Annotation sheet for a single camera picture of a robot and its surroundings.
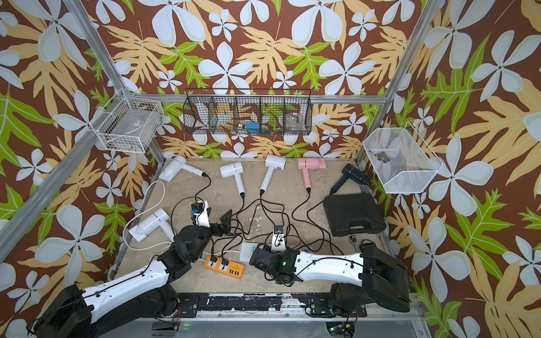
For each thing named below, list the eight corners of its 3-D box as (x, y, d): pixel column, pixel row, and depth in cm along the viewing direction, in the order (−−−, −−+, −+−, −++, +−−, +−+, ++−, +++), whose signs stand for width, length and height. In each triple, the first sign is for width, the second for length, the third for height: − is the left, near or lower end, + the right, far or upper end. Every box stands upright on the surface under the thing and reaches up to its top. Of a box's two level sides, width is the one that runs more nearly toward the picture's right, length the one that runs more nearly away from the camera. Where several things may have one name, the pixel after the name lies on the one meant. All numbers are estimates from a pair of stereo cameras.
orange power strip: (203, 268, 84) (201, 266, 82) (208, 257, 87) (206, 254, 85) (242, 279, 82) (241, 277, 79) (245, 267, 85) (245, 265, 82)
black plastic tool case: (329, 236, 93) (332, 229, 88) (322, 200, 105) (325, 193, 100) (381, 236, 93) (387, 229, 88) (368, 200, 105) (373, 193, 100)
